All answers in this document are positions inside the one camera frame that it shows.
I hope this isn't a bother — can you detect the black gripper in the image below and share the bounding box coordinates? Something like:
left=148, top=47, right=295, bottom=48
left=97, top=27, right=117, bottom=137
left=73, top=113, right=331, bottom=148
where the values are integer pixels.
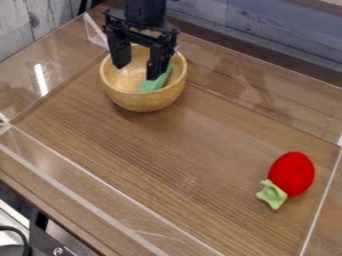
left=102, top=8, right=178, bottom=80

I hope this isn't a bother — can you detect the green rectangular block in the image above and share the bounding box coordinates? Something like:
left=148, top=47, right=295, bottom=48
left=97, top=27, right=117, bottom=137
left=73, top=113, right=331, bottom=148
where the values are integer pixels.
left=136, top=65, right=172, bottom=92

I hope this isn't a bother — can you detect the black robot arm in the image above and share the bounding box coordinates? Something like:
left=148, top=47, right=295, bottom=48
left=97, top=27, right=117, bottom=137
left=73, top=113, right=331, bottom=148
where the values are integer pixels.
left=102, top=0, right=180, bottom=81

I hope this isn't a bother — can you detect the brown wooden bowl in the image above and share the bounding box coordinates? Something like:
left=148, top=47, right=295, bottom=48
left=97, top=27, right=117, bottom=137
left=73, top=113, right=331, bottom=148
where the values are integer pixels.
left=98, top=44, right=188, bottom=112

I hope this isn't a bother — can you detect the red plush ball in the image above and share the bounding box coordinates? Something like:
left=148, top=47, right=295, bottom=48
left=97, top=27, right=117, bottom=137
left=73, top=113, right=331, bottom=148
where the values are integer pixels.
left=267, top=152, right=315, bottom=197

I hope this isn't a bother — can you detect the light green plastic toy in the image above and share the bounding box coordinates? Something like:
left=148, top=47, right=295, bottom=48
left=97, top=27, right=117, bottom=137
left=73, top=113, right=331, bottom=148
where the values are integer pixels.
left=256, top=179, right=287, bottom=210

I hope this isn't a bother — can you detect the clear acrylic corner bracket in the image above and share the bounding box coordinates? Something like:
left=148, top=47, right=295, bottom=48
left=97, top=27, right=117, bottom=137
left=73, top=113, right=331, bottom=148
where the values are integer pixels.
left=82, top=13, right=108, bottom=50

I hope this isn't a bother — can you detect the black cable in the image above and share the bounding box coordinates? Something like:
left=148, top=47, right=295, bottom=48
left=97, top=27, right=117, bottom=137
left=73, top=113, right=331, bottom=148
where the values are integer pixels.
left=0, top=225, right=31, bottom=256

